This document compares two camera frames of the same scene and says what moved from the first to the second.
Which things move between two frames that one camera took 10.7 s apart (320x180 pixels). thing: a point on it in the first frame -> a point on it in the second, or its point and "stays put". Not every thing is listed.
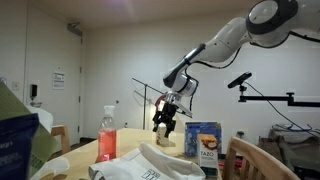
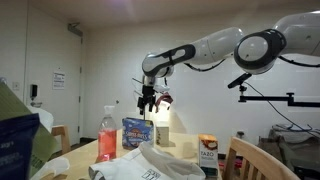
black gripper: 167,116 -> 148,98
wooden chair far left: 61,130 stays put
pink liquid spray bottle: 107,136 stays put
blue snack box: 191,131 -> 136,131
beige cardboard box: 161,138 stays put
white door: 53,70 stays put
